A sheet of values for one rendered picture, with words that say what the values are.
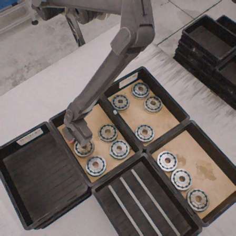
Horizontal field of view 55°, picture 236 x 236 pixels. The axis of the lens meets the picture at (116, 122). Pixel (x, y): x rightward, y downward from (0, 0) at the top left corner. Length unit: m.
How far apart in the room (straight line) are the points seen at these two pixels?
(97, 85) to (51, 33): 2.21
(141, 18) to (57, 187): 0.85
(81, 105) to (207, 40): 1.59
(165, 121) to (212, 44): 1.09
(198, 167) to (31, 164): 0.83
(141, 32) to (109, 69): 0.14
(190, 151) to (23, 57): 2.07
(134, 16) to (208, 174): 0.88
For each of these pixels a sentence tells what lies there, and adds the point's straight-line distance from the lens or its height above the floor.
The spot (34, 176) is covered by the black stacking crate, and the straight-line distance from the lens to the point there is 1.19.
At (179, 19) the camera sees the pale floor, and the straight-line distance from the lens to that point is 3.06.
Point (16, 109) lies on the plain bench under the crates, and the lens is 1.52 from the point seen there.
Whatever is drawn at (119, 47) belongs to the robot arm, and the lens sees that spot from 0.58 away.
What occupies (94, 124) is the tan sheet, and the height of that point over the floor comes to 0.83.
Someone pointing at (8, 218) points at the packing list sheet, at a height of 0.70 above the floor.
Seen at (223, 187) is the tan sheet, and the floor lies 0.83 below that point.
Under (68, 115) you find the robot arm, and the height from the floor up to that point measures 1.19.
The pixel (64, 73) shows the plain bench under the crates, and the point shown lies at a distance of 1.58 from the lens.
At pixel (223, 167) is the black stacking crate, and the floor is 0.86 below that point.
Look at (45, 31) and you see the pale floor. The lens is 2.92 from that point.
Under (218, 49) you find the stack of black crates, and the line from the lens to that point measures 2.15.
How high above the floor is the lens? 1.93
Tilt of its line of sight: 66 degrees down
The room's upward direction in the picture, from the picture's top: 2 degrees clockwise
